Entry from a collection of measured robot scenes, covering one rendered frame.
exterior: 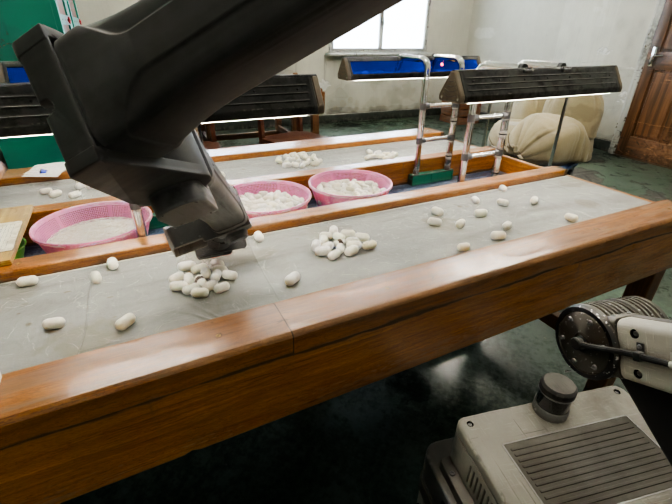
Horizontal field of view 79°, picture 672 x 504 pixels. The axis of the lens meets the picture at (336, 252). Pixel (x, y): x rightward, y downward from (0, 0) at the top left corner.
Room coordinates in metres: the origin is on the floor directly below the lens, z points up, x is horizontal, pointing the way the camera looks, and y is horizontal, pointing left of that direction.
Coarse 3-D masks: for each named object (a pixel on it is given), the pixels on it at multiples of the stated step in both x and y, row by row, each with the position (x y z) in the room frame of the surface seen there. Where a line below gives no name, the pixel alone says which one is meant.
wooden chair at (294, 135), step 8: (296, 72) 3.50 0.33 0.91; (296, 120) 3.48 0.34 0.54; (264, 128) 3.21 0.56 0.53; (264, 136) 3.20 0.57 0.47; (272, 136) 3.25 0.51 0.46; (280, 136) 3.25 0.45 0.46; (288, 136) 3.27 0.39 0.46; (296, 136) 3.28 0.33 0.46; (304, 136) 3.29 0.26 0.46; (312, 136) 3.28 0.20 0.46; (320, 136) 3.27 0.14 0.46
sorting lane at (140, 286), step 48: (480, 192) 1.24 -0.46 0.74; (528, 192) 1.25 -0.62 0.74; (576, 192) 1.26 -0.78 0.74; (288, 240) 0.88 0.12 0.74; (384, 240) 0.89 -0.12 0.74; (432, 240) 0.89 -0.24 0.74; (480, 240) 0.90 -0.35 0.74; (0, 288) 0.66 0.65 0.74; (48, 288) 0.66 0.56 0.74; (96, 288) 0.66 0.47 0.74; (144, 288) 0.66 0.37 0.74; (240, 288) 0.67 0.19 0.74; (288, 288) 0.67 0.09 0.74; (0, 336) 0.52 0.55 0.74; (48, 336) 0.52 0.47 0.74; (96, 336) 0.52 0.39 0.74; (144, 336) 0.52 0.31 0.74
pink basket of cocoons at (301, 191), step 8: (240, 184) 1.21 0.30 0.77; (248, 184) 1.22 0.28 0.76; (256, 184) 1.23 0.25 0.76; (272, 184) 1.24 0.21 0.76; (288, 184) 1.23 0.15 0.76; (296, 184) 1.22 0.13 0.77; (240, 192) 1.20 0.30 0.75; (288, 192) 1.22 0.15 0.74; (296, 192) 1.21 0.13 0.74; (304, 192) 1.18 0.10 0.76; (304, 200) 1.16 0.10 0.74; (288, 208) 1.01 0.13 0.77; (296, 208) 1.03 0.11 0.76; (304, 208) 1.08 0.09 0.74; (248, 216) 1.00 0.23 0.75
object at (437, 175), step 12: (408, 60) 1.60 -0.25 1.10; (420, 60) 1.53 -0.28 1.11; (444, 60) 1.65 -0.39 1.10; (456, 60) 1.59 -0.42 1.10; (420, 108) 1.50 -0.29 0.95; (456, 108) 1.57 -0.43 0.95; (420, 120) 1.50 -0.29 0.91; (456, 120) 1.57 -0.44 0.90; (420, 132) 1.50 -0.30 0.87; (420, 144) 1.50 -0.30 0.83; (420, 156) 1.50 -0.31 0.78; (444, 168) 1.57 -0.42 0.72; (408, 180) 1.51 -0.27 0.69; (420, 180) 1.51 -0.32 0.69; (432, 180) 1.53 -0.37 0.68
